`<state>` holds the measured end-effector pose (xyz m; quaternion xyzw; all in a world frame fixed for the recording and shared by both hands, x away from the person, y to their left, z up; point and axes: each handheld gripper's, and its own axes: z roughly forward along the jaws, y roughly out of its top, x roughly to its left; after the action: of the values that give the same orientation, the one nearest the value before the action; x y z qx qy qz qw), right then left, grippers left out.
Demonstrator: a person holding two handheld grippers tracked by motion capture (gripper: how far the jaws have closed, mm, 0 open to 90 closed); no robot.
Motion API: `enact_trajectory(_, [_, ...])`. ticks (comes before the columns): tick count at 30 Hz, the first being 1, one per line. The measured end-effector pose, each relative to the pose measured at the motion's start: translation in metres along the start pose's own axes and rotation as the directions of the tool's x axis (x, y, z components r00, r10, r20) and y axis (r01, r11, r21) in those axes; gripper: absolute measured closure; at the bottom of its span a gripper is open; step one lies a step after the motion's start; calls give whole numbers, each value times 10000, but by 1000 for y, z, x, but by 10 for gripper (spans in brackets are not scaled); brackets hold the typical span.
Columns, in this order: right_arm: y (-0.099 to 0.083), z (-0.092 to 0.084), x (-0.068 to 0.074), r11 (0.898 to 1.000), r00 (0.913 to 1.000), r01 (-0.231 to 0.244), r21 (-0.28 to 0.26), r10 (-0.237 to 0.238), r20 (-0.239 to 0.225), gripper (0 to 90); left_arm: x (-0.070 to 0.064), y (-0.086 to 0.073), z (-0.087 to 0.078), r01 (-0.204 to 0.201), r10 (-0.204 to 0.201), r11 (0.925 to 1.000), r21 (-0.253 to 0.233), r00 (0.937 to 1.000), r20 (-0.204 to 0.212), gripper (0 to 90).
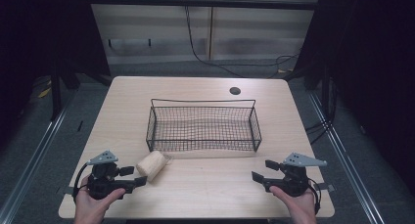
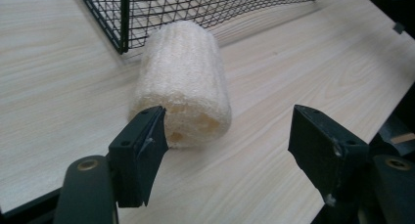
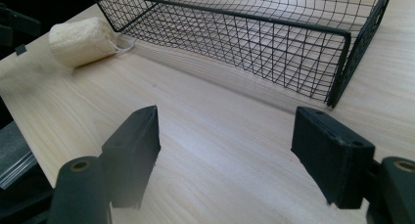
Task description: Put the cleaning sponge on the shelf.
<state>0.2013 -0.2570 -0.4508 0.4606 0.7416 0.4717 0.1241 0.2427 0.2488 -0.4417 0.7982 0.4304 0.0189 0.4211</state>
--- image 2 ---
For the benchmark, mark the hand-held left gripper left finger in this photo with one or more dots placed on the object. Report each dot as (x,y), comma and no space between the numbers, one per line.
(137,158)

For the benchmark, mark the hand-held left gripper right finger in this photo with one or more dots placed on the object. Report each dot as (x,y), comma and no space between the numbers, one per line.
(323,155)

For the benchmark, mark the cream loofah sponge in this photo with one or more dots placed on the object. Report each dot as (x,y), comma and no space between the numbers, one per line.
(182,83)

